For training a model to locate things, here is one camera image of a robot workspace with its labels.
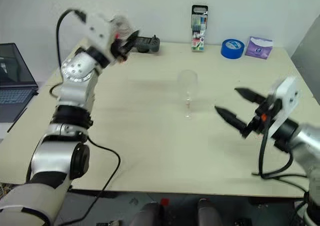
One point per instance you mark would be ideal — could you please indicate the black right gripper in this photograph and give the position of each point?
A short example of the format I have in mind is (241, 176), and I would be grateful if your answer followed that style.
(263, 115)

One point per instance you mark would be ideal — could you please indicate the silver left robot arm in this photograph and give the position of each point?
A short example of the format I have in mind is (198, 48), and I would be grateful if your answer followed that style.
(75, 90)

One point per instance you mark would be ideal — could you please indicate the blue tape roll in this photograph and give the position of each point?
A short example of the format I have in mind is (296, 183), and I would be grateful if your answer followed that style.
(231, 50)

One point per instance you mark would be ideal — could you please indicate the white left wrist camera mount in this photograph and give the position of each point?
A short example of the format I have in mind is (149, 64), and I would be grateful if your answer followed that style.
(96, 30)

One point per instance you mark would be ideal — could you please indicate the dark grey laptop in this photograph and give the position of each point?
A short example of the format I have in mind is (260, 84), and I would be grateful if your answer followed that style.
(15, 85)

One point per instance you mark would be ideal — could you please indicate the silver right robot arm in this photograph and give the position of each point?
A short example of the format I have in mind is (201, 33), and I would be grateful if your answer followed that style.
(306, 140)

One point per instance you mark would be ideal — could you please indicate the purple tissue pack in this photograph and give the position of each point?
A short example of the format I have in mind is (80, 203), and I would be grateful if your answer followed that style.
(258, 48)

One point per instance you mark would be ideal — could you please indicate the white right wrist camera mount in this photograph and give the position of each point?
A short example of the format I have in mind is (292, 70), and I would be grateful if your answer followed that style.
(287, 98)

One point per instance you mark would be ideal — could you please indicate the grey handheld game controller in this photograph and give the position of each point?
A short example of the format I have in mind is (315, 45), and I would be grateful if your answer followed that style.
(147, 44)

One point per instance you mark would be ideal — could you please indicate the clear wine glass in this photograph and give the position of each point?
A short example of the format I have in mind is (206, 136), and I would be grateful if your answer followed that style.
(187, 78)

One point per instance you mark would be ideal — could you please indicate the marker pen set box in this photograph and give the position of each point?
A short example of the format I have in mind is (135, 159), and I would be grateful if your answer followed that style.
(199, 30)

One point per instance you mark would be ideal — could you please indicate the small red block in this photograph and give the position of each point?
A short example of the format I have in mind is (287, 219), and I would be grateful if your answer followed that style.
(165, 201)

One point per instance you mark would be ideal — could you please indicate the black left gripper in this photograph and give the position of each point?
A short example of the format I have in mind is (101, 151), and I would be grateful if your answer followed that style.
(119, 50)

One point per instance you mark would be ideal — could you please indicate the dark grey rounded shape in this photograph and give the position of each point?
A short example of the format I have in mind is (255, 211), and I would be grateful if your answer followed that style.
(147, 214)

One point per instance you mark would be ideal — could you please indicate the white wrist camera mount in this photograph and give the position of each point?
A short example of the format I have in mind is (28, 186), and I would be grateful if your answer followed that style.
(96, 30)
(287, 98)

